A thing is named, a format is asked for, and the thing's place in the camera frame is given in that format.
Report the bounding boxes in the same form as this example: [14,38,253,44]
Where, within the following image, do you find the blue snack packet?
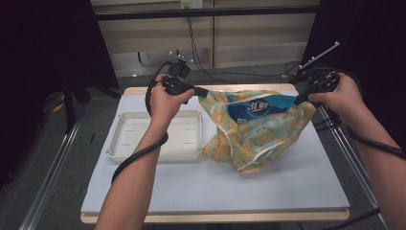
[227,93,298,125]

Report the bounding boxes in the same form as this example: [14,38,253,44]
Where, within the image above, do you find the black tripod stand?
[61,76,123,135]
[287,71,309,86]

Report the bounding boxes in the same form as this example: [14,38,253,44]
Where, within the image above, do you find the dark curtain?
[0,0,121,190]
[300,0,406,151]

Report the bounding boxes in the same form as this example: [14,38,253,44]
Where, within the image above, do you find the white plastic tray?
[105,109,204,164]

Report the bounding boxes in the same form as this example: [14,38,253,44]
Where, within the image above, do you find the person's right hand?
[307,72,368,125]

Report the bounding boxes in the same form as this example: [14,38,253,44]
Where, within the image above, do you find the lemon print fabric bag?
[197,88,317,174]

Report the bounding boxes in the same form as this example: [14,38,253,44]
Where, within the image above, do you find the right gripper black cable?
[314,65,406,160]

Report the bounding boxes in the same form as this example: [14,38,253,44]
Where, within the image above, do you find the black wall cable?
[186,16,303,84]

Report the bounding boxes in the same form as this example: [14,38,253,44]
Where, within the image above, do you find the person's left hand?
[148,74,196,128]

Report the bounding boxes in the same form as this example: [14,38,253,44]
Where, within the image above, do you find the white wall socket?
[180,0,204,10]

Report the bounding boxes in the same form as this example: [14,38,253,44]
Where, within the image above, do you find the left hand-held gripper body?
[162,50,196,96]

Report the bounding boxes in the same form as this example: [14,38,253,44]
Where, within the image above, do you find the black horizontal bar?
[94,5,320,21]

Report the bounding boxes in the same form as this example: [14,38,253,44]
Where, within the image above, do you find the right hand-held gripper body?
[299,41,341,94]

